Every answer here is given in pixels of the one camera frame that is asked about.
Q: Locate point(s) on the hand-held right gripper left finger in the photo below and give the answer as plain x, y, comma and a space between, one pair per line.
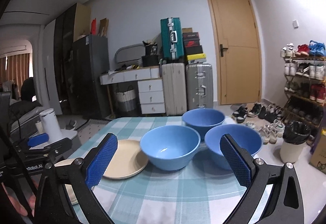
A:
101, 160

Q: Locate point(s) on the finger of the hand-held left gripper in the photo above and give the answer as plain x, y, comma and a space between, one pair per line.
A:
38, 140

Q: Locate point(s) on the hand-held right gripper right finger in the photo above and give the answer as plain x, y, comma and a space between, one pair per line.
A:
236, 162

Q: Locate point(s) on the beige plate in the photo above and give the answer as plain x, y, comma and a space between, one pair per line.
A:
124, 160
66, 163

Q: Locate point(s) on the blue bowl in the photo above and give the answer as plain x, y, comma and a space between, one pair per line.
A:
169, 148
214, 145
203, 118

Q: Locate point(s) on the person's left hand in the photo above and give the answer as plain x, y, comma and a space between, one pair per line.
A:
17, 203

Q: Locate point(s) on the white cylindrical bin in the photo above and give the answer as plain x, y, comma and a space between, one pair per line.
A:
51, 124

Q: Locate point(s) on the grey sofa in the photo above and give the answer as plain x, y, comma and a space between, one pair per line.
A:
25, 124

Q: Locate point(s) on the black puffer jacket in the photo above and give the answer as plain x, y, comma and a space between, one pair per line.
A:
25, 109

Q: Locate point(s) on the dotted grey rug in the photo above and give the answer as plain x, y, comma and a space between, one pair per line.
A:
94, 127

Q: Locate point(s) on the grey slipper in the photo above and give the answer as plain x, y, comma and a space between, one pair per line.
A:
70, 124

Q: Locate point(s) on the cluster of loose sneakers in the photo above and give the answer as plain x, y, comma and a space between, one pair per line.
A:
264, 117

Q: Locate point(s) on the white bin with black bag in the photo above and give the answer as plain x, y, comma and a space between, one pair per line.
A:
293, 145

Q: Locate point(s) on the white laundry basket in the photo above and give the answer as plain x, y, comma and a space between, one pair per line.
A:
124, 100

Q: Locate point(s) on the teal checked tablecloth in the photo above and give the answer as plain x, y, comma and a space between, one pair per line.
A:
165, 193

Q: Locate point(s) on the brown curtain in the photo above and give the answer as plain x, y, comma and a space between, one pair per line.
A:
15, 68

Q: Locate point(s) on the printed cardboard box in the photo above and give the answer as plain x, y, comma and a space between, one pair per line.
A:
318, 155

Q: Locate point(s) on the dark grey fridge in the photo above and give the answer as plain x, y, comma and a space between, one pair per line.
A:
89, 76

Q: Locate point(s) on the black wardrobe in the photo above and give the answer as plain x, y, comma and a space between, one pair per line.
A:
63, 60

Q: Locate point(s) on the white desk with drawers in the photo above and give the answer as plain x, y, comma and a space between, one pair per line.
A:
150, 91

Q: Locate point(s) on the silver suitcase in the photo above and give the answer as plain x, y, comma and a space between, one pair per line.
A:
200, 86

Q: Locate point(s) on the metal shoe rack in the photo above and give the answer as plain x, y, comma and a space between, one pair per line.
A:
295, 96

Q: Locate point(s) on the beige suitcase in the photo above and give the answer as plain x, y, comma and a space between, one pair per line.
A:
174, 88

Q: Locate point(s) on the grey oval mirror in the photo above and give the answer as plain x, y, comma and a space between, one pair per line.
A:
127, 53

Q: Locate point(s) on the black paper bag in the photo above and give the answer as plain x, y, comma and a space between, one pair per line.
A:
150, 53

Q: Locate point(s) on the rows of shelved sneakers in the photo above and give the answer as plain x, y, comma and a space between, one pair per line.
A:
310, 71

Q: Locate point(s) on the stack of shoe boxes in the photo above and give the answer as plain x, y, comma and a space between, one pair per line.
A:
193, 49

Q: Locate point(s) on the red bag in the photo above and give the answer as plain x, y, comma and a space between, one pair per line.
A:
94, 27

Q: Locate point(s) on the tan wooden door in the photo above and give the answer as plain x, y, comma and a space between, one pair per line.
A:
236, 35

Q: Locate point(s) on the brown cardboard box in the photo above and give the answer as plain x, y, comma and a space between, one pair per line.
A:
104, 27

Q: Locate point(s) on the teal suitcase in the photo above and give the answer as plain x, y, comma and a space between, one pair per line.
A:
169, 43

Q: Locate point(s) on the black metal frame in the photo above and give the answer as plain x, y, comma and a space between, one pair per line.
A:
5, 117

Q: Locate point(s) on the white light switch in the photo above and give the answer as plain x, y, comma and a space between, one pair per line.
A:
295, 24

